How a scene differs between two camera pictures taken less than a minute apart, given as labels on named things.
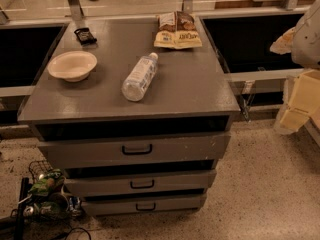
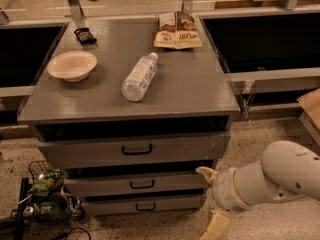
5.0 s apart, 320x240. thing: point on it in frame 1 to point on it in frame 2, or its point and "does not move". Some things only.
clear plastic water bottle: [138, 78] does not move
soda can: [75, 206] does not move
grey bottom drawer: [118, 207] does not move
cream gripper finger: [283, 45] to [224, 189]
